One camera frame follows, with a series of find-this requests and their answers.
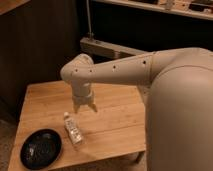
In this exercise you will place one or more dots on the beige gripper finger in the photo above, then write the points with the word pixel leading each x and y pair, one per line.
pixel 93 106
pixel 76 108

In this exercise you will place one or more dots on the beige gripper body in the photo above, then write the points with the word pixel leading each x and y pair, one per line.
pixel 82 94

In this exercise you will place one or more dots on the clear plastic bottle white cap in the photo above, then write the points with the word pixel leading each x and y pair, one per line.
pixel 72 129

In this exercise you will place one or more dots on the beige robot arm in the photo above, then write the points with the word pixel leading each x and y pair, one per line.
pixel 179 105

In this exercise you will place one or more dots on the black ceramic bowl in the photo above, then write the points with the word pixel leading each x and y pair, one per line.
pixel 40 149

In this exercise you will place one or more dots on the wooden table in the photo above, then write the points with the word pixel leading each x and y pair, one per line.
pixel 115 128

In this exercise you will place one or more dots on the grey metal shelf beam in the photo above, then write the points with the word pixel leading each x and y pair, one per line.
pixel 108 50

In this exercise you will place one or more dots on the metal vertical pole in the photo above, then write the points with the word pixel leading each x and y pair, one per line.
pixel 90 32

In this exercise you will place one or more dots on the upper wooden shelf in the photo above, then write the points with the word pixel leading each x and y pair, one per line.
pixel 177 7

